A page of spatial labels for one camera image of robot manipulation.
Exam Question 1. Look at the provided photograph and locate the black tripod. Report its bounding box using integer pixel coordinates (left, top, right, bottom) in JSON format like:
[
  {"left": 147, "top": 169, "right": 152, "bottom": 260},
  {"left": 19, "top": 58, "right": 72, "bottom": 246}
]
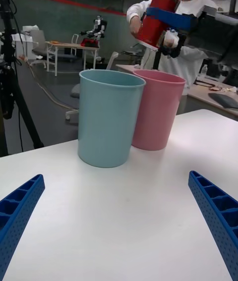
[{"left": 0, "top": 0, "right": 45, "bottom": 158}]

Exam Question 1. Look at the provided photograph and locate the black keyboard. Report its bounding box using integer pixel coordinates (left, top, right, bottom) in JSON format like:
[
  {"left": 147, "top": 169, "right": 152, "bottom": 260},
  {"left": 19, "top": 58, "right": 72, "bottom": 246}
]
[{"left": 208, "top": 92, "right": 238, "bottom": 110}]

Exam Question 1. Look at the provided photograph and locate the grey office chair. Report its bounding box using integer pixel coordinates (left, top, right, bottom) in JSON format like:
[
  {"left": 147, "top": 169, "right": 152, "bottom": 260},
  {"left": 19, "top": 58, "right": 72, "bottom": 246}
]
[{"left": 31, "top": 29, "right": 54, "bottom": 63}]

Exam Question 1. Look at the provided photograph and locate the pale blue plastic bin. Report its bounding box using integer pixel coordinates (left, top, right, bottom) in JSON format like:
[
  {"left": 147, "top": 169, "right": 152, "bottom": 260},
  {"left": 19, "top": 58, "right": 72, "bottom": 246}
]
[{"left": 77, "top": 69, "right": 146, "bottom": 169}]

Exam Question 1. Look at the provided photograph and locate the pale wooden desk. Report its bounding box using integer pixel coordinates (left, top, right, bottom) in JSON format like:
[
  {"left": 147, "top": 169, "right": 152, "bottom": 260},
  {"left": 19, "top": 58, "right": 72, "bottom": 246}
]
[{"left": 187, "top": 74, "right": 238, "bottom": 118}]

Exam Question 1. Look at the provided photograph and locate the pink plastic bin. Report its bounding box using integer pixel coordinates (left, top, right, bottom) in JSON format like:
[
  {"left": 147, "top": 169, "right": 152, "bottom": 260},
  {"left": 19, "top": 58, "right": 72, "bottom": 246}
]
[{"left": 131, "top": 69, "right": 186, "bottom": 151}]

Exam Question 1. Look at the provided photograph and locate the white-legged table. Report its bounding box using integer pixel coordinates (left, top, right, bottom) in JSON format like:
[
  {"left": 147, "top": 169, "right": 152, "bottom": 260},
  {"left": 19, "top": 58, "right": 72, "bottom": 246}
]
[{"left": 45, "top": 40, "right": 100, "bottom": 77}]

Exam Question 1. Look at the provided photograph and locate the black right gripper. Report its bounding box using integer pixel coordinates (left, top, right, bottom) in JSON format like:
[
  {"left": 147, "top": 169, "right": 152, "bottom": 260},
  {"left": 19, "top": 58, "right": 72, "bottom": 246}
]
[{"left": 145, "top": 7, "right": 238, "bottom": 63}]

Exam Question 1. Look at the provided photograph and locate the person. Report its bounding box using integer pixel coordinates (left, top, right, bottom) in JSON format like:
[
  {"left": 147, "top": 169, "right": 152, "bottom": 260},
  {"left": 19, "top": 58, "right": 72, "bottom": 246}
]
[{"left": 126, "top": 0, "right": 219, "bottom": 116}]

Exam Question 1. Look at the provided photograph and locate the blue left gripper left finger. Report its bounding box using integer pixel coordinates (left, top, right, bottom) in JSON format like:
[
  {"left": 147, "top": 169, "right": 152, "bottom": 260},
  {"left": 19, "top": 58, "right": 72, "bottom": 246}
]
[{"left": 0, "top": 173, "right": 46, "bottom": 281}]

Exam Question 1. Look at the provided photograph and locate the person's right hand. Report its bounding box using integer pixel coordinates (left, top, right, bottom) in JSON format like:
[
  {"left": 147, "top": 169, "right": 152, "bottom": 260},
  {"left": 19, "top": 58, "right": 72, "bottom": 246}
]
[{"left": 129, "top": 19, "right": 143, "bottom": 39}]

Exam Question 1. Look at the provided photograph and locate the white humanoid robot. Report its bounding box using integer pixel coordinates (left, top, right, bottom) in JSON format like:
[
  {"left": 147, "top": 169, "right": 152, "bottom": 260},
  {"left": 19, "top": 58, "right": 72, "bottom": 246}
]
[{"left": 80, "top": 15, "right": 109, "bottom": 41}]

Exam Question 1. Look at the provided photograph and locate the pale floor cable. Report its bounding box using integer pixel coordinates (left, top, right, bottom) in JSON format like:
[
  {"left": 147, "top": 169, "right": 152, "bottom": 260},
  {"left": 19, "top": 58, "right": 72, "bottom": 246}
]
[{"left": 19, "top": 55, "right": 80, "bottom": 111}]

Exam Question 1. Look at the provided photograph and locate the person's left hand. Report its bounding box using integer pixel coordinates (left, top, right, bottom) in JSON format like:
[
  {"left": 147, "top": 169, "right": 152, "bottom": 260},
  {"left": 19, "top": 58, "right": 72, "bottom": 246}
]
[{"left": 163, "top": 29, "right": 180, "bottom": 49}]

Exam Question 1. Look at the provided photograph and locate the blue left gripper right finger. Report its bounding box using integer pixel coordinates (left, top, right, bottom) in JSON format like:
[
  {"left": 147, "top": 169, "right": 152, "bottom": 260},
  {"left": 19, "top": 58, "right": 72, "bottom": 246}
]
[{"left": 187, "top": 170, "right": 238, "bottom": 281}]

